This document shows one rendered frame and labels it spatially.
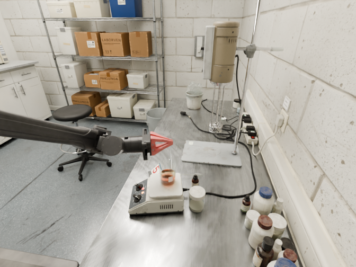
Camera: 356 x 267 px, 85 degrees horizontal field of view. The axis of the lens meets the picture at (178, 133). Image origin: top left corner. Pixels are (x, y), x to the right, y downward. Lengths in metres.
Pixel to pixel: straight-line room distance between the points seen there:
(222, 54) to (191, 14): 2.11
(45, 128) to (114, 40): 2.38
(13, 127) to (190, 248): 0.56
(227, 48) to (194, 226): 0.67
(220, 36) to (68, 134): 0.63
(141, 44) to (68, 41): 1.00
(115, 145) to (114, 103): 2.44
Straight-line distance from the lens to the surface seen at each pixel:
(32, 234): 1.95
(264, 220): 0.67
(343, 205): 0.66
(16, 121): 0.48
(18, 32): 4.10
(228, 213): 0.80
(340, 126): 0.67
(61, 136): 0.55
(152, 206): 0.74
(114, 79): 2.86
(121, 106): 2.97
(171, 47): 2.97
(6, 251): 1.43
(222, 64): 0.85
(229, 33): 0.84
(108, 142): 0.58
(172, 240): 0.72
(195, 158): 1.01
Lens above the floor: 1.36
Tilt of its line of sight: 29 degrees down
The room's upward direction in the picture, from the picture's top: straight up
